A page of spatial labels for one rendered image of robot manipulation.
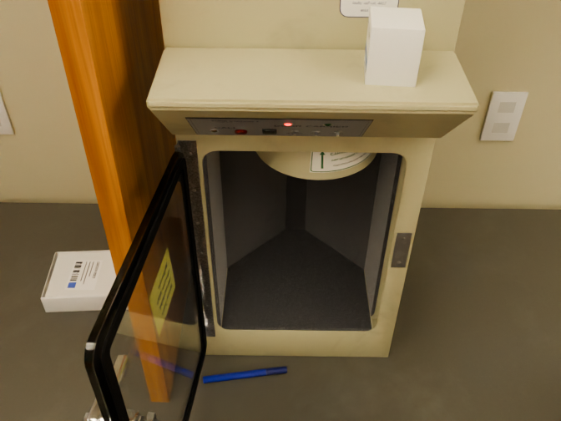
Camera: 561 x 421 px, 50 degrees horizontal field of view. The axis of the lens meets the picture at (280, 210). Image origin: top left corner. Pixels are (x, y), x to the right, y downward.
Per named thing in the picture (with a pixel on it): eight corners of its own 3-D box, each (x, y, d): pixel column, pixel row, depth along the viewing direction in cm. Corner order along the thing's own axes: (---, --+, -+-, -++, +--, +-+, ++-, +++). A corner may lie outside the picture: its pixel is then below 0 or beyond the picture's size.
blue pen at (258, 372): (203, 381, 98) (287, 370, 99) (202, 375, 99) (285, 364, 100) (203, 384, 98) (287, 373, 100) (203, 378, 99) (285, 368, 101)
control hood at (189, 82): (171, 123, 72) (161, 46, 65) (440, 126, 72) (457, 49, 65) (156, 182, 63) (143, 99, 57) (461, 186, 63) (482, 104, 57)
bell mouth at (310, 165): (256, 109, 92) (255, 77, 89) (370, 110, 92) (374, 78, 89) (251, 180, 79) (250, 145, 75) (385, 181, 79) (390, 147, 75)
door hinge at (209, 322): (199, 336, 99) (175, 139, 74) (215, 336, 99) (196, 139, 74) (199, 343, 98) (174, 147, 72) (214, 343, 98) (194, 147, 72)
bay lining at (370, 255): (228, 226, 116) (218, 59, 93) (361, 228, 116) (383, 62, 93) (217, 327, 98) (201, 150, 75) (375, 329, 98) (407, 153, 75)
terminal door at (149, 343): (206, 346, 98) (183, 145, 72) (152, 543, 75) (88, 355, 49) (201, 345, 98) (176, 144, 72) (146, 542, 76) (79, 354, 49)
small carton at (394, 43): (363, 61, 63) (370, 6, 59) (411, 63, 63) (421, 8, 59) (364, 84, 59) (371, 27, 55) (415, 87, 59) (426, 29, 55)
